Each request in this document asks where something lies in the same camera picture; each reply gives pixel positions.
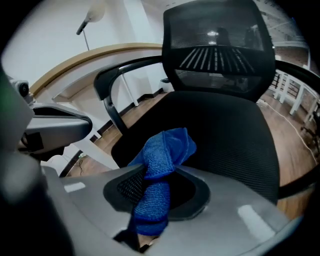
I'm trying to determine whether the white floor cable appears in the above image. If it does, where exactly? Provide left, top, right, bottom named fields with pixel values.
left=257, top=99, right=320, bottom=166

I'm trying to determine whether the black office chair seat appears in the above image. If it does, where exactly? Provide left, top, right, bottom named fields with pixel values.
left=111, top=91, right=280, bottom=205

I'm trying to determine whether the light wooden desk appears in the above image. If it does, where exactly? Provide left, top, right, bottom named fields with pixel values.
left=29, top=42, right=166, bottom=173

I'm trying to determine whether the blue cloth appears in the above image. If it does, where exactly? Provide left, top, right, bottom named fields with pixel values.
left=127, top=127, right=198, bottom=236

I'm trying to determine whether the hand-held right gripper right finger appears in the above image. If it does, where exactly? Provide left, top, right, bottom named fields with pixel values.
left=147, top=164, right=305, bottom=256

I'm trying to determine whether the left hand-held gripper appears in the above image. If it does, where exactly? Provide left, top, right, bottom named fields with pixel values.
left=17, top=104, right=93, bottom=163

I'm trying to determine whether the black floor cable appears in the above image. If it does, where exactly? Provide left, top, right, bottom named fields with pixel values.
left=63, top=154, right=87, bottom=176

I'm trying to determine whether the white table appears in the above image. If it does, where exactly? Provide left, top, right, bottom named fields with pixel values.
left=271, top=69, right=320, bottom=118

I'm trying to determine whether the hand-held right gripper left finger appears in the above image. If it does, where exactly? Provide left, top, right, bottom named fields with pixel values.
left=59, top=164, right=148, bottom=239

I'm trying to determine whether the black mesh office chair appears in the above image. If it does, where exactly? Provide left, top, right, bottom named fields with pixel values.
left=93, top=0, right=320, bottom=205

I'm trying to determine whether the black desk lamp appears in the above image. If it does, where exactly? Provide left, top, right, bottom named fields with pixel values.
left=76, top=0, right=106, bottom=52

